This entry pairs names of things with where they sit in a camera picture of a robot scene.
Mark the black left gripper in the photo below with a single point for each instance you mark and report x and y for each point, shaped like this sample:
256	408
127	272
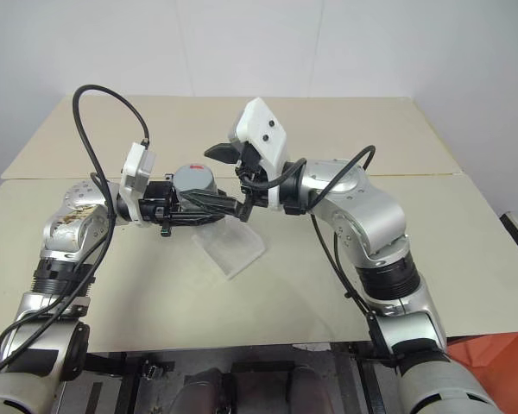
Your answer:
155	200

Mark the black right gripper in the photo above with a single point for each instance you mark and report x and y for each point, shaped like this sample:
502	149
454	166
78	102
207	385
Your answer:
252	172

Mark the clear jar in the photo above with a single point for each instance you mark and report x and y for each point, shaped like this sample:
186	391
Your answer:
179	206

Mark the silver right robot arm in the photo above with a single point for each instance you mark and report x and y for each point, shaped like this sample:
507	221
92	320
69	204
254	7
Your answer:
371	207

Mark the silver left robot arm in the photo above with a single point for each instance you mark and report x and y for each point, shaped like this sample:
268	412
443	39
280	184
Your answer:
71	207

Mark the clear plastic bag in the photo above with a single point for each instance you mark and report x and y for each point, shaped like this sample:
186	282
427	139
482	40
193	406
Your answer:
233	248

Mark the dark rounded shape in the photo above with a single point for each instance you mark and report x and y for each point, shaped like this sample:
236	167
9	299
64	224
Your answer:
211	390

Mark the orange red object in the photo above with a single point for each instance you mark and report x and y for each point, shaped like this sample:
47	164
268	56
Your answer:
496	355

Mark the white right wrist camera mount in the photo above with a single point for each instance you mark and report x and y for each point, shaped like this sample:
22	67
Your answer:
259	125

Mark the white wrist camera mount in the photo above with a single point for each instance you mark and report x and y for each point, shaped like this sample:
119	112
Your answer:
134	174
259	125

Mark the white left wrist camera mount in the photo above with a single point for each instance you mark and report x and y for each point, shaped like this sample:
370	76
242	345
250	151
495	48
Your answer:
134	174

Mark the black table frame bar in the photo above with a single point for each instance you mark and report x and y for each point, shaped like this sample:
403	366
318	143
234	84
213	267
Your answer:
224	350

